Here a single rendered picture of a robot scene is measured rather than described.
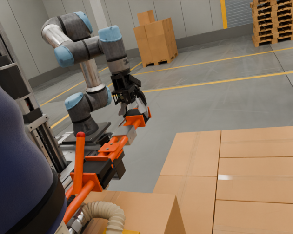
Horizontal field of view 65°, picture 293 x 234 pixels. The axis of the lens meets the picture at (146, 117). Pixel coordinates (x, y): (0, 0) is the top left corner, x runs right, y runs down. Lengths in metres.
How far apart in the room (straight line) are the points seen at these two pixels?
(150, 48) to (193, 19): 2.93
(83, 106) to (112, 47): 0.60
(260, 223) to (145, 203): 0.76
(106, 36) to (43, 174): 0.53
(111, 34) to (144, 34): 7.26
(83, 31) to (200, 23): 9.22
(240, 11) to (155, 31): 3.61
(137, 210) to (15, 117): 0.44
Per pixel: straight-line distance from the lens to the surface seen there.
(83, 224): 0.65
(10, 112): 0.39
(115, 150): 0.72
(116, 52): 0.83
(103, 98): 1.37
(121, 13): 11.31
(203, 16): 10.31
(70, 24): 1.26
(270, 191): 1.50
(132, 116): 0.90
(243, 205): 1.42
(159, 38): 7.94
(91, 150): 1.42
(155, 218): 0.67
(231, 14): 10.09
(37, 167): 0.41
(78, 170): 0.63
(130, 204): 0.73
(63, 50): 0.89
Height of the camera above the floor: 1.57
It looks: 23 degrees down
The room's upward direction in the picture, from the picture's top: 15 degrees counter-clockwise
